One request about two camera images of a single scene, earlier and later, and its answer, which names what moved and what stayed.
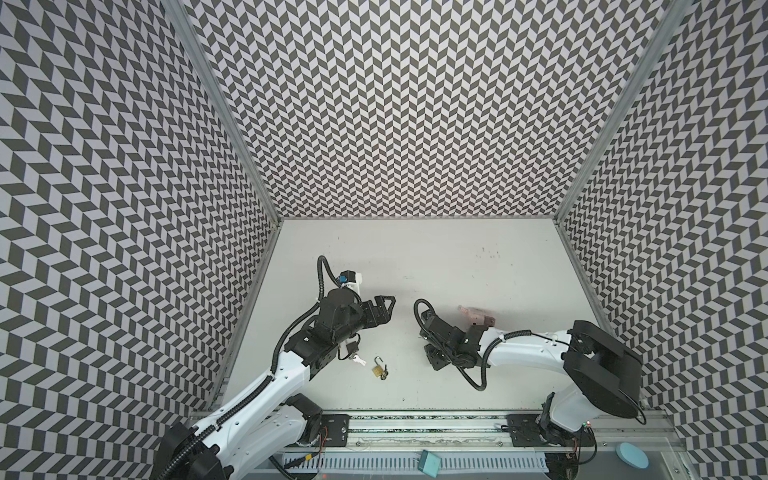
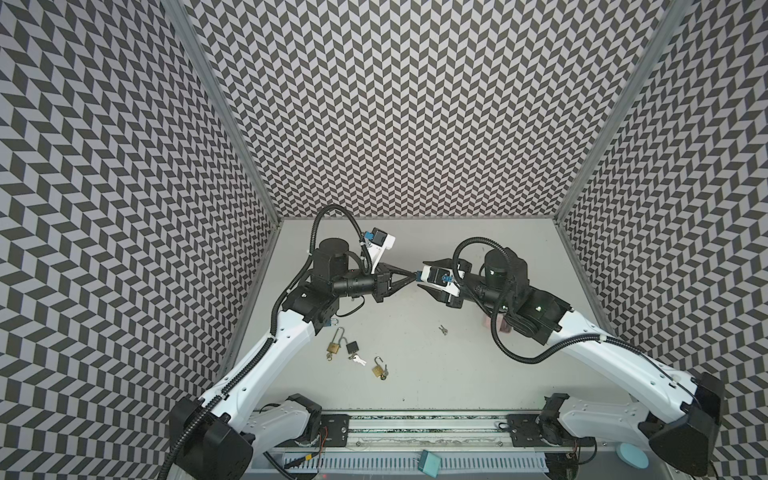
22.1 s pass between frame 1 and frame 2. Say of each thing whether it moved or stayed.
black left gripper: moved
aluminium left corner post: stayed
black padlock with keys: stayed
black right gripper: moved
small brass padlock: stayed
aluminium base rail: stayed
